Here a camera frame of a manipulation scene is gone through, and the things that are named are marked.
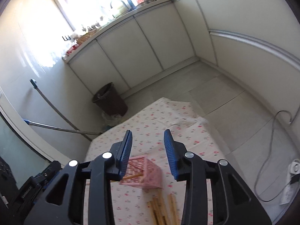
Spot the bamboo chopstick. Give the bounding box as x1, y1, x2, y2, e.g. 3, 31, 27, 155
168, 194, 178, 225
148, 201, 159, 225
158, 188, 171, 225
153, 197, 165, 225
122, 173, 143, 181

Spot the pink perforated utensil holder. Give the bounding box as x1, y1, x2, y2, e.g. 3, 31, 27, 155
119, 155, 162, 189

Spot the black plug adapter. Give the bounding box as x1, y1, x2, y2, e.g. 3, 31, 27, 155
289, 174, 300, 184

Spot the white power strip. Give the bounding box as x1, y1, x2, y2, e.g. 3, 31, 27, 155
280, 159, 299, 205

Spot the leaning metal pole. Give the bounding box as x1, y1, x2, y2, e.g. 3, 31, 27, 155
23, 119, 102, 136

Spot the dark brown trash bin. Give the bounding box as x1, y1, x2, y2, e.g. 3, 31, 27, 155
92, 82, 128, 116

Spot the cherry print tablecloth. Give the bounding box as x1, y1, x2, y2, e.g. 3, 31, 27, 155
85, 98, 225, 224

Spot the woven basket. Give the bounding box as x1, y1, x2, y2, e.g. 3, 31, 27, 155
76, 29, 98, 45

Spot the black floor cable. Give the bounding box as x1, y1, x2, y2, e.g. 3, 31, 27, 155
254, 110, 293, 202

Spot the metal mop handle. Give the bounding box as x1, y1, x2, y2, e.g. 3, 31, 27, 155
30, 79, 92, 142

